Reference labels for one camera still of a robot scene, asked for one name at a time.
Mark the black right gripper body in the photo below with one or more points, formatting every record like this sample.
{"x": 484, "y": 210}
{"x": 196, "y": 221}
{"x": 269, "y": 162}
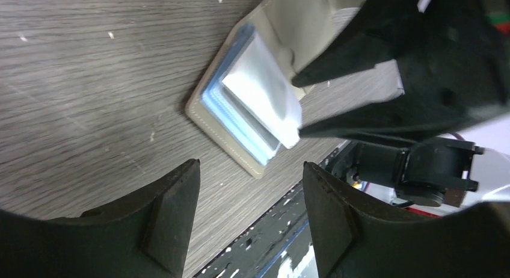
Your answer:
{"x": 453, "y": 62}

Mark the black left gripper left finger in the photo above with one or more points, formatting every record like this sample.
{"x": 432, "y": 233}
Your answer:
{"x": 145, "y": 233}

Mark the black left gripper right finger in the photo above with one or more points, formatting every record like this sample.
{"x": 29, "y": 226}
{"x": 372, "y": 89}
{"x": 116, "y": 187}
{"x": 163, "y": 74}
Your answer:
{"x": 357, "y": 235}

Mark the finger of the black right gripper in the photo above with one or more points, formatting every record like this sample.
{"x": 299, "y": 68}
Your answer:
{"x": 383, "y": 122}
{"x": 351, "y": 54}

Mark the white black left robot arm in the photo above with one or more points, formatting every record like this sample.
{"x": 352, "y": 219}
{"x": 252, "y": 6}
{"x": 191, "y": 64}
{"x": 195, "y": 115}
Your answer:
{"x": 423, "y": 174}

